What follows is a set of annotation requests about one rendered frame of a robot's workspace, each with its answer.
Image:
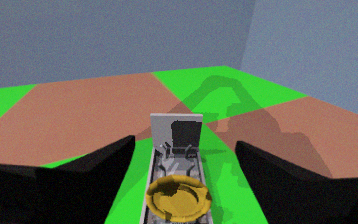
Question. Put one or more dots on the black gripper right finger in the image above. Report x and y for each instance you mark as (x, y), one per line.
(290, 194)

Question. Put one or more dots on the dark gold round plate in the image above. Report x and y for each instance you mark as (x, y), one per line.
(178, 198)

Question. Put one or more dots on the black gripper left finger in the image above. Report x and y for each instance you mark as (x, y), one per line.
(81, 191)

